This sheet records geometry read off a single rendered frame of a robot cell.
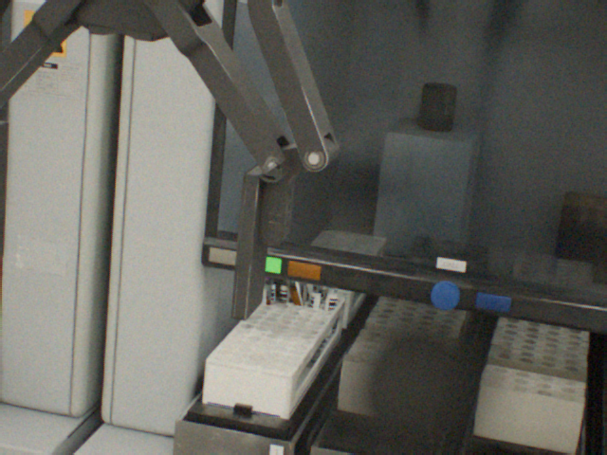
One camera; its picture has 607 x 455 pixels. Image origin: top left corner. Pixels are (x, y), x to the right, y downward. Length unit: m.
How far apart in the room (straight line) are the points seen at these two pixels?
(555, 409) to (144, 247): 0.49
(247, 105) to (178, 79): 0.82
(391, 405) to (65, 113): 0.49
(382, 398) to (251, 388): 0.15
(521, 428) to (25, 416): 0.59
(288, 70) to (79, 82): 0.88
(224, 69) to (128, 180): 0.87
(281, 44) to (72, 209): 0.92
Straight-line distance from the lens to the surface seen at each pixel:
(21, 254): 1.50
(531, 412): 1.38
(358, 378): 1.40
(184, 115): 1.39
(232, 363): 1.39
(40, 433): 1.51
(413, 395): 1.39
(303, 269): 1.36
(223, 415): 1.38
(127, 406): 1.51
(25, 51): 0.59
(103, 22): 0.58
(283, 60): 0.55
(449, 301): 1.33
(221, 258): 1.38
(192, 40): 0.56
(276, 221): 0.57
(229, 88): 0.56
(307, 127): 0.55
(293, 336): 1.50
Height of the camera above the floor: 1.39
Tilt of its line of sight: 16 degrees down
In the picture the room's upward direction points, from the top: 6 degrees clockwise
